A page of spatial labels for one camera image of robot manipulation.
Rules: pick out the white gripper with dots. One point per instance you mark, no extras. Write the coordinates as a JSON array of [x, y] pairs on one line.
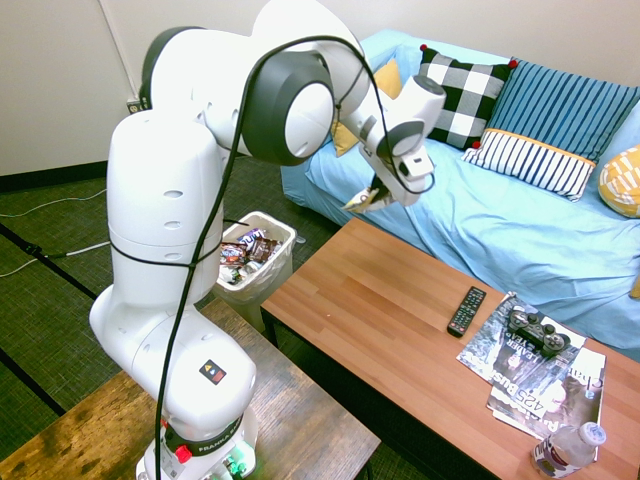
[[400, 187]]

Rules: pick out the yellow white chip bag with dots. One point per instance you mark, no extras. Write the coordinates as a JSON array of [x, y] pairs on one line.
[[361, 201]]

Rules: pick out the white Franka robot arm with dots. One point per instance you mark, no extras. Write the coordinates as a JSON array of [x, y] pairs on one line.
[[160, 200]]

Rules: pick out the white plastic trash bin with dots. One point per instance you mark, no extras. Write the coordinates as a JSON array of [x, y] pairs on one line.
[[272, 280]]

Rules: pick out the plain mustard yellow pillow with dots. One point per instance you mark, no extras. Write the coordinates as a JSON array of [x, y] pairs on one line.
[[390, 80]]

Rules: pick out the reddish wood coffee table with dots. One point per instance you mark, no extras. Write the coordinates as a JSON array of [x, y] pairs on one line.
[[390, 310]]

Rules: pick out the black white checkered pillow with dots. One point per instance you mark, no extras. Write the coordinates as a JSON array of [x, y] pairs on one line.
[[465, 100]]

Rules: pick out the light blue covered sofa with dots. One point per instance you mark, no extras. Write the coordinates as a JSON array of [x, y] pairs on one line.
[[500, 235]]

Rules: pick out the brown snack wrapper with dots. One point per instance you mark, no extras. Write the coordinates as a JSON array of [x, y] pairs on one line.
[[265, 249]]

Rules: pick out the black TV remote control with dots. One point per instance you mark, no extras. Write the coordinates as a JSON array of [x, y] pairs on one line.
[[466, 311]]

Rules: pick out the white navy striped pillow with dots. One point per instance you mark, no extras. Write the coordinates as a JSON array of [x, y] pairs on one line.
[[530, 162]]

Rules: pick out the crushed metal can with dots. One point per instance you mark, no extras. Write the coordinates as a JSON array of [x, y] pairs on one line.
[[251, 266]]

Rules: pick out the red snack wrapper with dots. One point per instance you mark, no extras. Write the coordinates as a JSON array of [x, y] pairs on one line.
[[233, 255]]

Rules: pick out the crumpled white paper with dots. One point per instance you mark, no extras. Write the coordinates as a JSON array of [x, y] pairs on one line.
[[231, 276]]

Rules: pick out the magazine with dark portrait cover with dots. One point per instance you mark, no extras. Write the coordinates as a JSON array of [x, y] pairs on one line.
[[487, 350]]

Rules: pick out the blue striped pillow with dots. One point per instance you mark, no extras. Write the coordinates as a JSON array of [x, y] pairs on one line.
[[560, 110]]

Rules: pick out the black game controller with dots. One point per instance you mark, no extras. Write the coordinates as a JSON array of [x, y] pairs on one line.
[[537, 332]]

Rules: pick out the yellow white patterned bolster pillow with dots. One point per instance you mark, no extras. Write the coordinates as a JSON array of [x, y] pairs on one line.
[[622, 185]]

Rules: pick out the rustic dark wood robot table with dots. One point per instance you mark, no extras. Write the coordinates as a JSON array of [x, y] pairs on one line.
[[310, 440]]

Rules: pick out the magazine beneath the pile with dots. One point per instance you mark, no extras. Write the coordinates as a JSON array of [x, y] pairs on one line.
[[510, 422]]

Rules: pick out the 425 Business magazine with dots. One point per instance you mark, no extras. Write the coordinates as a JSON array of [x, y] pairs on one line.
[[550, 400]]

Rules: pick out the clear plastic hint water bottle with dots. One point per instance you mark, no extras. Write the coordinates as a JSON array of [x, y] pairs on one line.
[[565, 450]]

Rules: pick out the wall power outlet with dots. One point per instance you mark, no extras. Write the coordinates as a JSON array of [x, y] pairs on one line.
[[134, 106]]

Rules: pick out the black camera tripod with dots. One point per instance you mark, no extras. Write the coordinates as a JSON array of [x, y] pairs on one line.
[[50, 262]]

